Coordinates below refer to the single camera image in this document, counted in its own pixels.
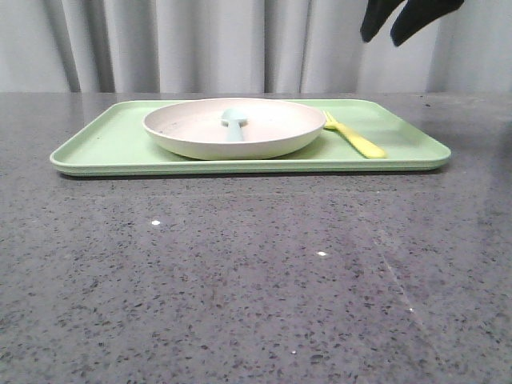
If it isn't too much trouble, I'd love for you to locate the light green plastic tray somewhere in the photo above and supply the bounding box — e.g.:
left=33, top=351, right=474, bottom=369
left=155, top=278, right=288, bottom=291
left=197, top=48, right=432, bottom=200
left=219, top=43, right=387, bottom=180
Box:
left=50, top=99, right=451, bottom=177

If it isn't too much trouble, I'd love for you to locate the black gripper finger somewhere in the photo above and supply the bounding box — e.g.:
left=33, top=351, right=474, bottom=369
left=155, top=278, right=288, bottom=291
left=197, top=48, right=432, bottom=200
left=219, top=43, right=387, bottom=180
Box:
left=390, top=0, right=464, bottom=46
left=360, top=0, right=403, bottom=42

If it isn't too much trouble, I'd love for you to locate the yellow plastic fork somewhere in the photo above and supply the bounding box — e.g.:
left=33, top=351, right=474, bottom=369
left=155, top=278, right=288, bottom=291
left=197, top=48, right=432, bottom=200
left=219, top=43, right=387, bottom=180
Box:
left=323, top=110, right=387, bottom=159

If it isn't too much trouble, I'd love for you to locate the cream round plate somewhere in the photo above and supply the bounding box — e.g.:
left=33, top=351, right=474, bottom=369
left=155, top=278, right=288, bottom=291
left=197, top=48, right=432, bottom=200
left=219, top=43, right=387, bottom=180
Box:
left=142, top=98, right=326, bottom=160

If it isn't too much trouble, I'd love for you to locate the grey pleated curtain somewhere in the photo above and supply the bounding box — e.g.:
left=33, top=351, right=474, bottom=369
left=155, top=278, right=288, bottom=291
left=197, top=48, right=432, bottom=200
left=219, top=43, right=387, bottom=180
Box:
left=1, top=1, right=511, bottom=94

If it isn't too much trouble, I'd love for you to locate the pale blue plastic spoon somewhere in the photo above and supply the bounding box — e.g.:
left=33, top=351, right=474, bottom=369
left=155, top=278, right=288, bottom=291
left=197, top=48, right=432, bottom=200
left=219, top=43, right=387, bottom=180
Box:
left=222, top=108, right=247, bottom=142

